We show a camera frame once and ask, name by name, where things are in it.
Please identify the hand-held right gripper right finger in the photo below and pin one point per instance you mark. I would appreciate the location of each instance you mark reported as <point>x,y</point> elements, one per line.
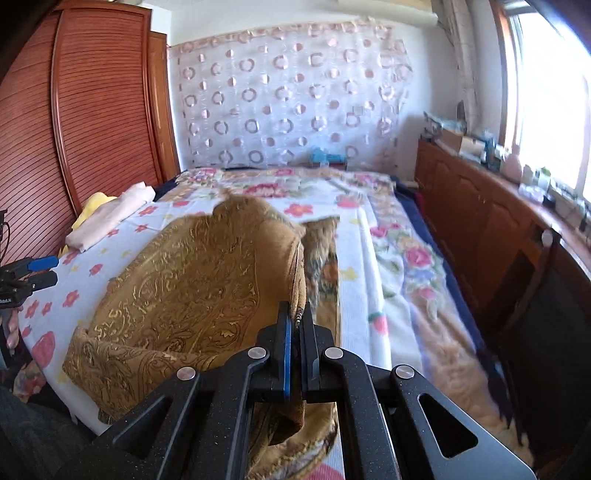
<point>316,355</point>

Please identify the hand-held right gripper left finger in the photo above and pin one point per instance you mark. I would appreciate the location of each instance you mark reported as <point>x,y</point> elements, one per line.
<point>287,369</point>

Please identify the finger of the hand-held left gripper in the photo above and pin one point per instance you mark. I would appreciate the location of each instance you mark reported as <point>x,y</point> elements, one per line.
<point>44,280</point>
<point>41,264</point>

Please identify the gold patterned cloth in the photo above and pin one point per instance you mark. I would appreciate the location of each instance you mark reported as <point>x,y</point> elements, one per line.
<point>184,286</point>

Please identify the person's left hand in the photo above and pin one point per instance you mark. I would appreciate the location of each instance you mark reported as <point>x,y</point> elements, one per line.
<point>13,330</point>

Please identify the yellow cloth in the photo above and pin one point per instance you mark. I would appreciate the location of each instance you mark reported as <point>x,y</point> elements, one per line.
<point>94,203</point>

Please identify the folded cream and yellow cloths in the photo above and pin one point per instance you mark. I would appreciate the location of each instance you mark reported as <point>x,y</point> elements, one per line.
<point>115,214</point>

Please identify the floral blanket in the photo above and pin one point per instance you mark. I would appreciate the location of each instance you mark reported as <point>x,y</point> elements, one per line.
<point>369,277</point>

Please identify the person's dark clothing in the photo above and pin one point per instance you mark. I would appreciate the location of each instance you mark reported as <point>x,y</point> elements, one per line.
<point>37,438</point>

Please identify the red-brown wooden wardrobe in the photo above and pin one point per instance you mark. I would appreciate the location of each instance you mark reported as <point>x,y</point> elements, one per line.
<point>101,115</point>

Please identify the small blue object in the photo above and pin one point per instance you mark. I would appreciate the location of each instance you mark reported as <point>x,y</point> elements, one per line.
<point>325,158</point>

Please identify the wooden low cabinet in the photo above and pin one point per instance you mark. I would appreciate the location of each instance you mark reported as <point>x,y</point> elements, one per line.
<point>466,207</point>

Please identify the dark chair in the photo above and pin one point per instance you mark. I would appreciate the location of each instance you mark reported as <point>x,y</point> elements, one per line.
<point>545,332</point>

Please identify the cardboard box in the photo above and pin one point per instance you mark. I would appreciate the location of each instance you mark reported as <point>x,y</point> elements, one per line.
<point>457,141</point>

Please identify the pink vase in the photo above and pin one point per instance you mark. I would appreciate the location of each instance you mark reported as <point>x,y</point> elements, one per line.
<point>511,167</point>

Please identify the pale window curtain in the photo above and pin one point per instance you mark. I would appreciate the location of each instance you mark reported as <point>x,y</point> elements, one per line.
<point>461,60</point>

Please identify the circle patterned wall curtain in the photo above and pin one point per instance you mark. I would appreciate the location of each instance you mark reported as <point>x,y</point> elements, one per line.
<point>286,92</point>

